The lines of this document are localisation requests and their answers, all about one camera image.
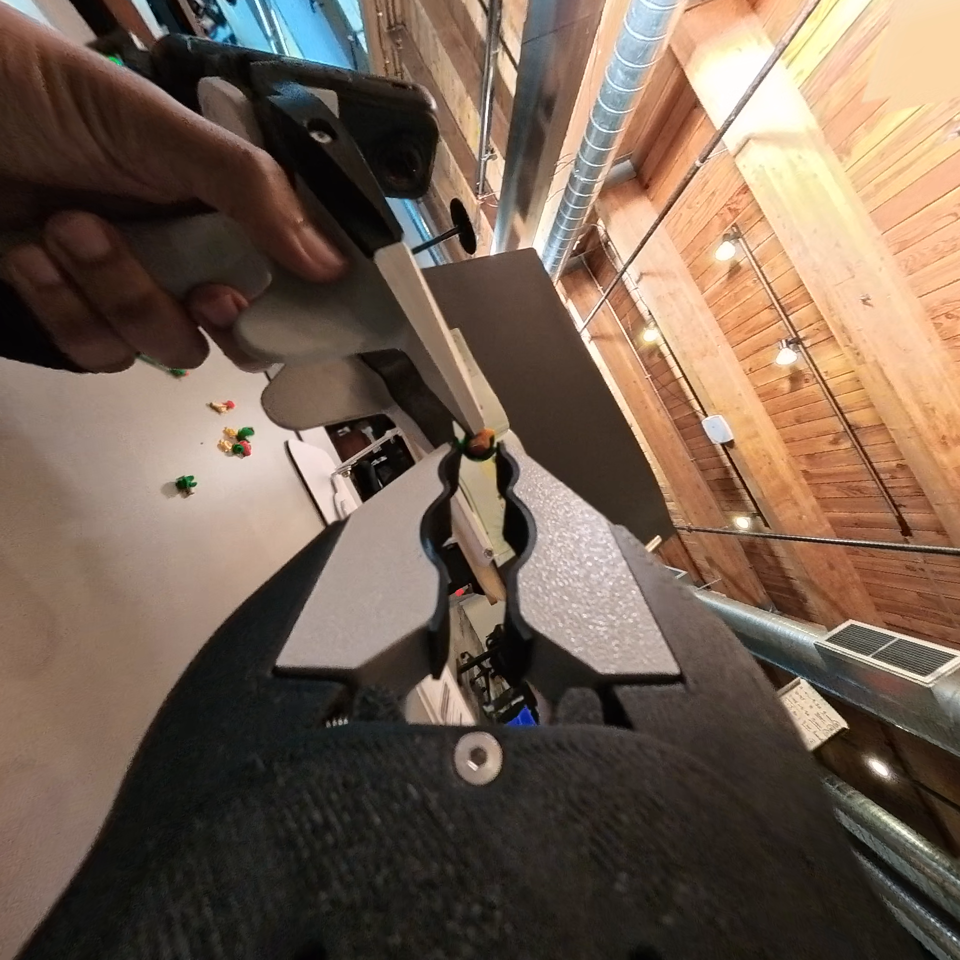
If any silver flexible duct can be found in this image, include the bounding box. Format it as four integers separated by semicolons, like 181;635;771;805
817;772;960;960

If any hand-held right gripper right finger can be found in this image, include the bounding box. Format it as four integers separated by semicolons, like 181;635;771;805
491;441;685;693

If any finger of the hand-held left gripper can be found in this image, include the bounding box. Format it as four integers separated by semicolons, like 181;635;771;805
371;242;496;444

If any grey steel beam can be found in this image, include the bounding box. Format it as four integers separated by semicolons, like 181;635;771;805
491;0;609;256

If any person's left hand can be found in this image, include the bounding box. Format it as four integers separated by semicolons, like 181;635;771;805
0;7;350;375

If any black panel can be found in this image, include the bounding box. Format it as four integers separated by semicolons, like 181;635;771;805
420;247;676;543

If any black disc on rod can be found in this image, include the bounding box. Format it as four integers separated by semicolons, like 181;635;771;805
411;201;481;256

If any metal duct with vent grille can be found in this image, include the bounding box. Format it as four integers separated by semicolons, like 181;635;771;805
693;585;960;755

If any laminated paper sheet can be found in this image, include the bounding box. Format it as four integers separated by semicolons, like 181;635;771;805
408;663;481;725

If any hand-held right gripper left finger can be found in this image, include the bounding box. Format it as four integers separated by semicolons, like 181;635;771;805
273;441;462;680

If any paper sign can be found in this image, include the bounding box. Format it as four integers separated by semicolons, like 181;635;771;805
780;677;849;751

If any spiral metal duct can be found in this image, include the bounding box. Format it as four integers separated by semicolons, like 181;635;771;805
538;0;693;280

